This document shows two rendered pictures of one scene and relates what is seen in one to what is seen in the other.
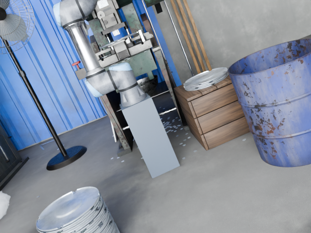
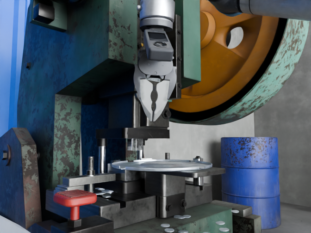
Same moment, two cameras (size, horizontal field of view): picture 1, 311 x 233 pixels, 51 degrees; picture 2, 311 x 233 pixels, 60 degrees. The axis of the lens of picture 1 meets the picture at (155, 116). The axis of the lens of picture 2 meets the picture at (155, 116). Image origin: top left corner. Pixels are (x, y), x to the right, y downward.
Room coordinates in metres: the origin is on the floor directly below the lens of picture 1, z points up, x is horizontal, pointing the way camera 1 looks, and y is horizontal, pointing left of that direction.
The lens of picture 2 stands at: (1.97, 0.66, 0.86)
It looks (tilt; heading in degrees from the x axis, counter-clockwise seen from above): 5 degrees up; 311
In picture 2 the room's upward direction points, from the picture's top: straight up
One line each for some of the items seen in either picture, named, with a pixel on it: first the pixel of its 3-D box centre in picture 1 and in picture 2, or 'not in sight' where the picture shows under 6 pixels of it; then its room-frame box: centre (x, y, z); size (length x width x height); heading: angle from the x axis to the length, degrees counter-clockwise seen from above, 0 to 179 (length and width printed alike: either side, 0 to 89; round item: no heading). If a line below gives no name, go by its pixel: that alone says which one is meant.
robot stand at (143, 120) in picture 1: (149, 134); not in sight; (1.84, 0.08, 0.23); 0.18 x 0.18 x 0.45; 5
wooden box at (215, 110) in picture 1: (215, 106); not in sight; (2.01, -0.39, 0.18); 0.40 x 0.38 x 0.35; 2
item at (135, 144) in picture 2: (116, 32); (136, 144); (2.59, 0.03, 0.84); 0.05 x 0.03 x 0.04; 85
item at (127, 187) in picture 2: (122, 47); (133, 181); (2.60, 0.03, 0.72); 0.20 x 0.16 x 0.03; 85
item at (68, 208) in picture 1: (68, 207); not in sight; (1.29, 0.50, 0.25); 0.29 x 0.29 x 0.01
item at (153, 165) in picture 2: (117, 40); (161, 164); (2.47, 0.04, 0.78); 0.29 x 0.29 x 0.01
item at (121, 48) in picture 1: (121, 49); (174, 189); (2.42, 0.04, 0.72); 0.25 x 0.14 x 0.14; 175
